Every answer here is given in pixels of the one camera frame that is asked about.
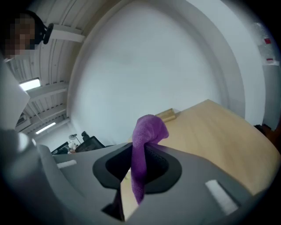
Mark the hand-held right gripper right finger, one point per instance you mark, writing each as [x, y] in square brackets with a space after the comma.
[197, 186]

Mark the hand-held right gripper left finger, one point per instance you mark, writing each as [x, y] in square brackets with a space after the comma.
[76, 175]

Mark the purple cloth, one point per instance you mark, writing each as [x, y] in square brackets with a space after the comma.
[149, 129]

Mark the black display shelf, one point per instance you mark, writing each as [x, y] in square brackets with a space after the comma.
[60, 148]

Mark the black mesh office chair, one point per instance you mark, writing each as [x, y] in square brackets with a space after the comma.
[90, 144]

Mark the white desk lamp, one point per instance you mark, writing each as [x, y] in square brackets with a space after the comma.
[73, 137]

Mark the black headrest office chair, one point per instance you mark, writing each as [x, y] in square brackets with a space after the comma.
[84, 135]

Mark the ceiling light tube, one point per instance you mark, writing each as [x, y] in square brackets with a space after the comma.
[29, 84]
[45, 128]

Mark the wooden block stand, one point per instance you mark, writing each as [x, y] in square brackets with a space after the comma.
[168, 115]

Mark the ceiling air conditioner unit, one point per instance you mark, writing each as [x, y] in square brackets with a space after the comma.
[22, 120]

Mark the person's head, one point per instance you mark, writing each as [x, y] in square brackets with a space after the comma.
[19, 37]

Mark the white wrapped appliance red labels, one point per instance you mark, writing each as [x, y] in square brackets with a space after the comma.
[265, 52]

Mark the black head camera mount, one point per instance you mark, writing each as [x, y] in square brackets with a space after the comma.
[48, 33]

